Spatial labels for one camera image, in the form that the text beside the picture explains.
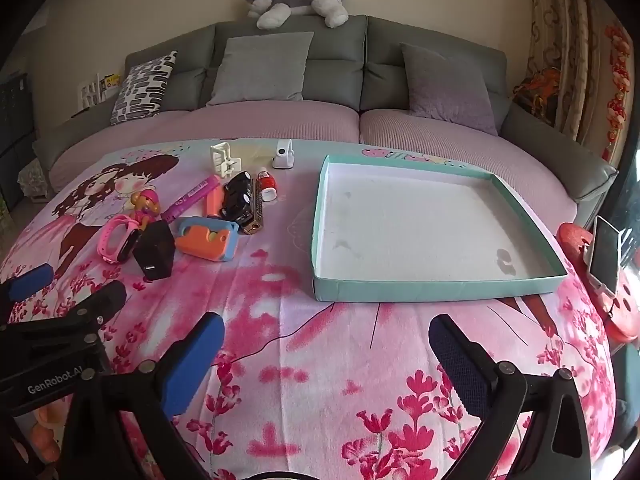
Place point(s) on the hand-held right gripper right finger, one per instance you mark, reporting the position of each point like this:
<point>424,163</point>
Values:
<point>460,365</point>

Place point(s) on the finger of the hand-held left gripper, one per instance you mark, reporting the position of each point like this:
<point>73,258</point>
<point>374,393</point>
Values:
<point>97,302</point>
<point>32,277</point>

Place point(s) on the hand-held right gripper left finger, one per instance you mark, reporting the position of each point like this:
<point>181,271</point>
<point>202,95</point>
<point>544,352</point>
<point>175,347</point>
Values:
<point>200,360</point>

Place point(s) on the pink wrist watch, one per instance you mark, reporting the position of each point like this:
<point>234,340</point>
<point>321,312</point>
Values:
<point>112,240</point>

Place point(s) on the black power adapter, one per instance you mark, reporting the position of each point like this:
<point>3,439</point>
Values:
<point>155,255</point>

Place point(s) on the pink toy pup figure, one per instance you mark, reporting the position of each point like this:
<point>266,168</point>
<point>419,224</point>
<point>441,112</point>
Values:
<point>147,202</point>

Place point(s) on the orange and blue toy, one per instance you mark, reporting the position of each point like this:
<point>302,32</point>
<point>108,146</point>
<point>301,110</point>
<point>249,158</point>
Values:
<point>202,240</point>

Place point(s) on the magenta tube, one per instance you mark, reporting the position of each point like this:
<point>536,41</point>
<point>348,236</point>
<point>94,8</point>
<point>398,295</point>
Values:
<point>190,199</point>

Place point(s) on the teal shallow cardboard tray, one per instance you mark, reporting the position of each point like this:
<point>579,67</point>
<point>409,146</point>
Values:
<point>410,230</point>

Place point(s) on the black toy car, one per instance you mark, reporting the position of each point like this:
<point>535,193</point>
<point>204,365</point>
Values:
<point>237,197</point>

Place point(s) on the red white glue bottle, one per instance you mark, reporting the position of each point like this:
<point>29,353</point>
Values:
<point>266,185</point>

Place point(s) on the white plastic clip holder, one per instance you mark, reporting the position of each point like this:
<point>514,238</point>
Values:
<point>222,157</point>

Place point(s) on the white round plastic device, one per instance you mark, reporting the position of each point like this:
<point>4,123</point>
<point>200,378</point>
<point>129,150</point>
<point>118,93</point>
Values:
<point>282,152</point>

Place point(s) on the person's left hand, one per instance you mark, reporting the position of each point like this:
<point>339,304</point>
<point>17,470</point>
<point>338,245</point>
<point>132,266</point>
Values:
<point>47,422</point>

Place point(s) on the pale patterned cloth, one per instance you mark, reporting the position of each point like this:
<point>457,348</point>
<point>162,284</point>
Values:
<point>32,177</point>

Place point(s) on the orange plastic stick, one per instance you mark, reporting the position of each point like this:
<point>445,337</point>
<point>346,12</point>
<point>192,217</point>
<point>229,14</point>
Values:
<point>213,202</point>

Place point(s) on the small dark harmonica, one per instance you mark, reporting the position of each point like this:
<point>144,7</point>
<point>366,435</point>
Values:
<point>254,215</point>

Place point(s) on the red round stool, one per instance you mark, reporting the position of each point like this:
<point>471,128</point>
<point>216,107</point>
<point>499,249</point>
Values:
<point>625,315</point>

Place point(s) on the smartphone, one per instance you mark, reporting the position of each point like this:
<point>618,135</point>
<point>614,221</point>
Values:
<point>605,250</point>

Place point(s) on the white and yellow books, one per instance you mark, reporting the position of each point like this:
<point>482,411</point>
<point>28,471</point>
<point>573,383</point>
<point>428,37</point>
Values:
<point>107,82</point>

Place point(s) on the black white patterned cushion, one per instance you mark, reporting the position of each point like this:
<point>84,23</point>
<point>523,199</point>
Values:
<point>142,87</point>

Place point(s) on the grey and purple cushion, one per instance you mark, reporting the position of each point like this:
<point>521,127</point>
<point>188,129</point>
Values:
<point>445,90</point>

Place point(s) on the plain grey cushion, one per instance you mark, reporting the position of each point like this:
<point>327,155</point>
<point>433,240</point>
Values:
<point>260,67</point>

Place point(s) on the orange backpack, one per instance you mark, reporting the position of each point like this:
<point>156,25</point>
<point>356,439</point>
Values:
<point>542,90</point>

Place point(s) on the red hanging decoration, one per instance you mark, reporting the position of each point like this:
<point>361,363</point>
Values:
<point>617,110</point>

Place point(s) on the grey sofa with pink covers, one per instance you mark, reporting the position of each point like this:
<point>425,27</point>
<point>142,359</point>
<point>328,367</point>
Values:
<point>340,75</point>

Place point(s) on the beige patterned curtain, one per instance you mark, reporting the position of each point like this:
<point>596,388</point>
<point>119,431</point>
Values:
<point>565,60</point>

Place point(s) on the grey white plush husky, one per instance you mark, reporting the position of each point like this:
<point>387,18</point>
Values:
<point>295,0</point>

